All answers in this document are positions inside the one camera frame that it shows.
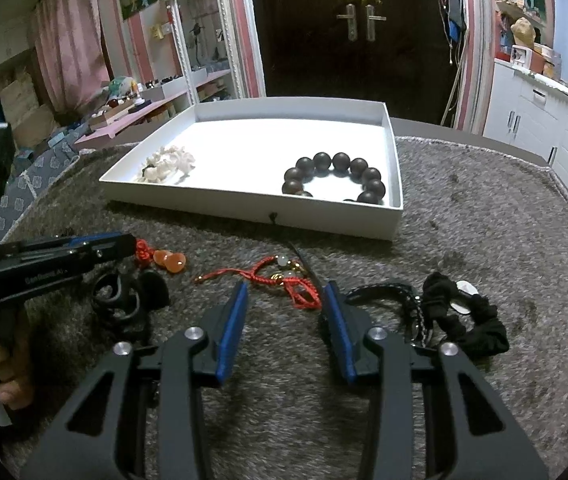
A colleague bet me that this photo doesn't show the silver door handle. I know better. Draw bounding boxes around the silver door handle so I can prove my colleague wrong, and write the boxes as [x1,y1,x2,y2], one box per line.
[336,4,359,42]
[365,4,387,42]

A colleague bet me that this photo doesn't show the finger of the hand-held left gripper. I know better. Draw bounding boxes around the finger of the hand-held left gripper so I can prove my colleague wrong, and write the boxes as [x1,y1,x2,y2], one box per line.
[0,232,127,259]
[68,236,138,264]

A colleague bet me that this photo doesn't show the grey shaggy carpet mat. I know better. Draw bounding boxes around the grey shaggy carpet mat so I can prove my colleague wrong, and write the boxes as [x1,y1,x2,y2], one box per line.
[0,135,568,480]

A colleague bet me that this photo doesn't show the stacked cardboard boxes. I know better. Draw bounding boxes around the stacked cardboard boxes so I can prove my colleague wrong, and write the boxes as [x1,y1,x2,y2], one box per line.
[0,67,55,147]

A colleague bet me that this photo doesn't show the black hair claw clip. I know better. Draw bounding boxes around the black hair claw clip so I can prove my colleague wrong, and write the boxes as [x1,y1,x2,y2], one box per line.
[91,269,171,342]

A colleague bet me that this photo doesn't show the pale stuffed toy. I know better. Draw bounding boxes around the pale stuffed toy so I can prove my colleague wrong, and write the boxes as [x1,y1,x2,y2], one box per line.
[106,76,140,107]

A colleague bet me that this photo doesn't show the orange bead red cord charm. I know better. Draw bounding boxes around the orange bead red cord charm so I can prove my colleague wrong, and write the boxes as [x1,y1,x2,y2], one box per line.
[134,239,188,273]

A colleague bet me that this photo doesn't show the black braided cord bracelet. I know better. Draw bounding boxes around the black braided cord bracelet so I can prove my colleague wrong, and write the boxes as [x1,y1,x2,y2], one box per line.
[344,282,439,350]

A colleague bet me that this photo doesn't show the white framed mirror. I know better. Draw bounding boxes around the white framed mirror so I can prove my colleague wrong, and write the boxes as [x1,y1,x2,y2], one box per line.
[171,0,265,107]

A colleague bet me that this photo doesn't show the pink curtain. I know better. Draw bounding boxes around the pink curtain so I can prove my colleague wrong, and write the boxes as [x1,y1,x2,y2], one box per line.
[32,0,114,117]

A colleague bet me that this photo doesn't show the pink shelf board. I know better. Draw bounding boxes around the pink shelf board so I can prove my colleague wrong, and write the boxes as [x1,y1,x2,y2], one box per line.
[74,67,232,152]

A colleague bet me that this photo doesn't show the white shallow tray box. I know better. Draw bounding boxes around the white shallow tray box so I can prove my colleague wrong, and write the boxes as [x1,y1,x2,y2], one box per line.
[98,96,405,242]

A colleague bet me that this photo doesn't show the red braided cord bracelet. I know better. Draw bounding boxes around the red braided cord bracelet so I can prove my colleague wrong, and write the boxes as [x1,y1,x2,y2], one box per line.
[194,255,322,311]

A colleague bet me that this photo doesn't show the white flower bead bracelet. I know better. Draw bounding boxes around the white flower bead bracelet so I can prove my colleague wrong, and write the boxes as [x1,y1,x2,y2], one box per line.
[136,145,199,183]

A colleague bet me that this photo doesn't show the hanging cables with blue pouch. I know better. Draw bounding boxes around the hanging cables with blue pouch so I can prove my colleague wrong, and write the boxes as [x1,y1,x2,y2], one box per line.
[438,0,471,67]

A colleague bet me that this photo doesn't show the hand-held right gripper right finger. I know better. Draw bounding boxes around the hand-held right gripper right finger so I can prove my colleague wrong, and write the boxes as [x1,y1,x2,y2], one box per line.
[318,280,550,480]

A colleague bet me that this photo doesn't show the yellow plush toy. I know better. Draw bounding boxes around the yellow plush toy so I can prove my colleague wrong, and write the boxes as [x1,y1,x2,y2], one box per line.
[510,16,541,52]

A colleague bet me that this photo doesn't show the black fabric scrunchie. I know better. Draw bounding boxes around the black fabric scrunchie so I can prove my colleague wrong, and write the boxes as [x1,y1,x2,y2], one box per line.
[421,271,511,361]

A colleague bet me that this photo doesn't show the dark wooden bead bracelet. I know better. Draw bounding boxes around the dark wooden bead bracelet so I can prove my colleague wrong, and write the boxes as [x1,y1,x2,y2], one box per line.
[282,151,387,206]

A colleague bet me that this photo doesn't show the white cabinet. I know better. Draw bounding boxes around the white cabinet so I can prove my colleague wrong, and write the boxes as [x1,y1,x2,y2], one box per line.
[484,57,568,217]

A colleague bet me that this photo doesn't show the blue patterned cloth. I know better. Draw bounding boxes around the blue patterned cloth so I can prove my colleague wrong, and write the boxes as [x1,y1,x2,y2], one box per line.
[0,130,85,247]

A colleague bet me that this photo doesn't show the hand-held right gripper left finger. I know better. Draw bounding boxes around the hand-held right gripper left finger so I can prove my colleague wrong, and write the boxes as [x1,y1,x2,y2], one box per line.
[18,280,252,480]

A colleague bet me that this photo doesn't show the dark double door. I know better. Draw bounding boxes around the dark double door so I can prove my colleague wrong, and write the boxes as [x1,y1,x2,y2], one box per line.
[250,0,465,126]

